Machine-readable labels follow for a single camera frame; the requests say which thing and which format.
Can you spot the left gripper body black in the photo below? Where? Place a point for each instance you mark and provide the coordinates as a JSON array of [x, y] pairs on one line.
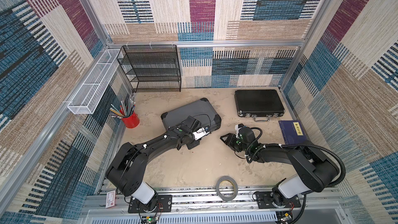
[[194, 143]]

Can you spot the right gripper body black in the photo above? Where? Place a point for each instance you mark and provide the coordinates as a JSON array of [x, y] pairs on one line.
[[233, 140]]

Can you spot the grey plastic poker case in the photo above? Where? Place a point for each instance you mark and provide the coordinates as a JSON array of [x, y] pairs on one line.
[[201, 109]]

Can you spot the black aluminium poker case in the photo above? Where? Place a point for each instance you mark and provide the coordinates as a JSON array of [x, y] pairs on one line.
[[261, 105]]

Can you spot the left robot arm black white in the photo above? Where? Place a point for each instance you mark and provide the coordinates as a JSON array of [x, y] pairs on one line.
[[128, 167]]

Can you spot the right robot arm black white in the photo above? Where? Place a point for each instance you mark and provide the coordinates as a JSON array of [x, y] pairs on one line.
[[316, 167]]

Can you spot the grey tape roll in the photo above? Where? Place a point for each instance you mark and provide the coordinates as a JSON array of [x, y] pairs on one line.
[[232, 186]]

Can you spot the purple book yellow label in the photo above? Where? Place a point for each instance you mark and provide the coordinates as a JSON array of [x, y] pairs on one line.
[[292, 131]]

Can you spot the red pencil cup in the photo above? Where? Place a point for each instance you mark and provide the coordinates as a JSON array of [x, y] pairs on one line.
[[131, 121]]

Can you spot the bundle of coloured pencils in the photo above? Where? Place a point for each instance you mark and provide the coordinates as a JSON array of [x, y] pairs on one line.
[[126, 108]]

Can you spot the red white label card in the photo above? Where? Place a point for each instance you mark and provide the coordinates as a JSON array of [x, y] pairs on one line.
[[110, 199]]

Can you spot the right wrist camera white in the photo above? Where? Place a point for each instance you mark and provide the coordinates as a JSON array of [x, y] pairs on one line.
[[237, 129]]

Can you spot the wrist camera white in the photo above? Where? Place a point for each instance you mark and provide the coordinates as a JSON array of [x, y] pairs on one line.
[[237, 129], [200, 133]]

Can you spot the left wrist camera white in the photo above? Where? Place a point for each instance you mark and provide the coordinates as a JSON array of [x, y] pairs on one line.
[[200, 133]]

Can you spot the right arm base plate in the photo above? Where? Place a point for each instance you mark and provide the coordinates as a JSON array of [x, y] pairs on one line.
[[269, 199]]

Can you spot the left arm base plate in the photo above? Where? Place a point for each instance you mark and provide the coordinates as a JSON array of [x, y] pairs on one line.
[[158, 203]]

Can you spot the black wire mesh shelf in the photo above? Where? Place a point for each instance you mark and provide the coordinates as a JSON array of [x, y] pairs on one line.
[[151, 68]]

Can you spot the white wire mesh basket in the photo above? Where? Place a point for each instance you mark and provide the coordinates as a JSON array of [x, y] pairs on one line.
[[89, 94]]

